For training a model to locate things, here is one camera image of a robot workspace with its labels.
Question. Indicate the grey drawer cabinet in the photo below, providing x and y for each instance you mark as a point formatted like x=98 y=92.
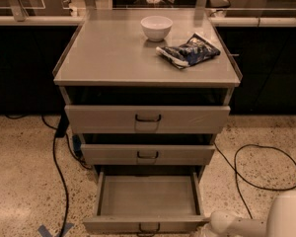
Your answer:
x=112 y=63

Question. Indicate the blue tape cross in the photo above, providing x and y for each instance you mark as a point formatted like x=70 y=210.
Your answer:
x=44 y=232

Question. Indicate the grey bottom drawer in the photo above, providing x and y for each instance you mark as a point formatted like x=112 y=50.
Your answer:
x=146 y=205

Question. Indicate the blue white snack bag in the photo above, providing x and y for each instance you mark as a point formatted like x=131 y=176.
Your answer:
x=194 y=51

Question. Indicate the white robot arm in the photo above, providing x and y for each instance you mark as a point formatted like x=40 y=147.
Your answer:
x=281 y=221

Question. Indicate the grey drawer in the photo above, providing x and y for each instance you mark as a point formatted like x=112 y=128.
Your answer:
x=108 y=154
x=147 y=119
x=146 y=205

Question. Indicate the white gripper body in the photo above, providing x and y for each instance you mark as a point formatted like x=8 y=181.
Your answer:
x=221 y=220

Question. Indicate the dark counter cabinets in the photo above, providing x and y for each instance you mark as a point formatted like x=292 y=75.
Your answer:
x=31 y=55

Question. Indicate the white bowl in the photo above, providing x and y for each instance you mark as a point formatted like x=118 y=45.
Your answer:
x=156 y=28

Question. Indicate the grey middle drawer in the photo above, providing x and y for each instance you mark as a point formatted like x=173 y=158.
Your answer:
x=108 y=154

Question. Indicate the grey top drawer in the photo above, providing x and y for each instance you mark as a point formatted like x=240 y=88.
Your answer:
x=147 y=119

